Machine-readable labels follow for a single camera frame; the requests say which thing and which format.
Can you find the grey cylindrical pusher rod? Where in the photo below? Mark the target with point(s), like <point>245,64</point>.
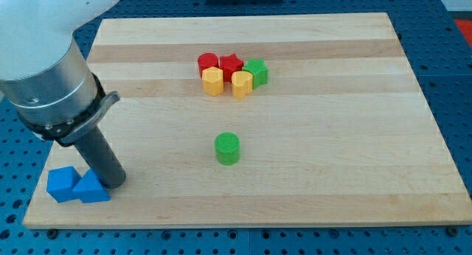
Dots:
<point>98,154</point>

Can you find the blue triangle block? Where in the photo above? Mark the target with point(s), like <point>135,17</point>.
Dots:
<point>89,189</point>

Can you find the red cylinder block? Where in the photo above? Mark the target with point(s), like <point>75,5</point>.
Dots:
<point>207,60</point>

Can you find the green star block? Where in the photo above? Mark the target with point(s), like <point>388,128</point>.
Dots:
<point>259,70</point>

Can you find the yellow heart block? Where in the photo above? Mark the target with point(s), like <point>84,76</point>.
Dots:
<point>242,84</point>

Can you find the green cylinder block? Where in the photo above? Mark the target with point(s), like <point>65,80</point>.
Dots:
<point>227,148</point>

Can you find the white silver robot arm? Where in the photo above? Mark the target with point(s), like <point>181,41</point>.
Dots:
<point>44,73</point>

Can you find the red star block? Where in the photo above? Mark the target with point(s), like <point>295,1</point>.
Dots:
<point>230,64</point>

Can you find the wooden board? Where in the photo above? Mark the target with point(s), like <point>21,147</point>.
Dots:
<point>340,135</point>

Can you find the yellow hexagon block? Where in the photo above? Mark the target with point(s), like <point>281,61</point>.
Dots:
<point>212,79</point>

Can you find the blue cube block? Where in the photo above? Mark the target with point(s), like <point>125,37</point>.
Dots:
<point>61,182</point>

